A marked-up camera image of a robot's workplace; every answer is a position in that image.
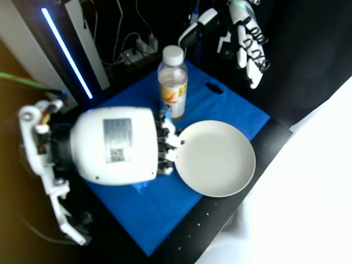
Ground white plug cable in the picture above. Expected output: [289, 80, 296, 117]
[136, 0, 156, 39]

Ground glowing light strip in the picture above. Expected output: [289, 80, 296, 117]
[41, 7, 94, 100]

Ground white power strip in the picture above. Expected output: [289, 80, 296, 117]
[120, 34, 160, 65]

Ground orange vitamin drink bottle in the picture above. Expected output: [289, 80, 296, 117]
[157, 45, 189, 122]

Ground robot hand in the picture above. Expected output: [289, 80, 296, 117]
[69, 106, 185, 186]
[178, 0, 272, 90]

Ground thin grey cable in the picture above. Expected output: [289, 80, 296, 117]
[103, 0, 141, 66]

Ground green cable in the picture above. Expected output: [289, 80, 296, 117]
[0, 70, 52, 90]

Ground white tower with dark panel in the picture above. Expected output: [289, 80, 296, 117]
[0, 0, 111, 111]

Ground cream round plate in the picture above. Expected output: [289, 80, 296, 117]
[175, 120, 256, 198]

